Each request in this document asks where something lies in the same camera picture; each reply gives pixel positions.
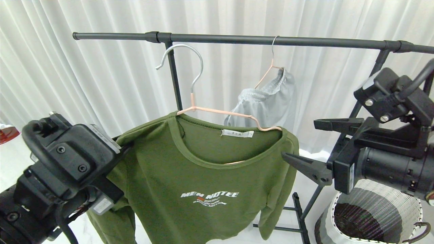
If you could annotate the white laundry basket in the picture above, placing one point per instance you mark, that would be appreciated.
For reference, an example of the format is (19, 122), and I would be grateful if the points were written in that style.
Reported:
(400, 200)

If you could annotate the red and white object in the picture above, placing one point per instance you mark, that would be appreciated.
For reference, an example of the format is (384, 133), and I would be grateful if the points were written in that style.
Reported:
(8, 135)

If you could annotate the green garment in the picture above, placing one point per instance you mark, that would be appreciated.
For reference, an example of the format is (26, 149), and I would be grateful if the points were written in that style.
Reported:
(203, 176)

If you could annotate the pale grey shorts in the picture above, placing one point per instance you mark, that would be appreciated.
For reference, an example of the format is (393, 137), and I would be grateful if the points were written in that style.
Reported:
(264, 101)

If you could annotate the black clothes rack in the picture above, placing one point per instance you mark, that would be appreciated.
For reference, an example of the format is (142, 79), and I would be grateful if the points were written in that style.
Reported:
(271, 40)

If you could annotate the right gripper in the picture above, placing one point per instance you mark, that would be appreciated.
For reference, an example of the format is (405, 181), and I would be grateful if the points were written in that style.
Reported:
(390, 166)

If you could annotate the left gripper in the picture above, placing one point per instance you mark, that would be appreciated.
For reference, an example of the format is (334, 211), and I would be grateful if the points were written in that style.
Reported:
(101, 200)

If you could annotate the pink clothes hanger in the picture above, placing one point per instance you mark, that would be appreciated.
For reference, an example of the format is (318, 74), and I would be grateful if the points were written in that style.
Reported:
(192, 101)
(272, 51)

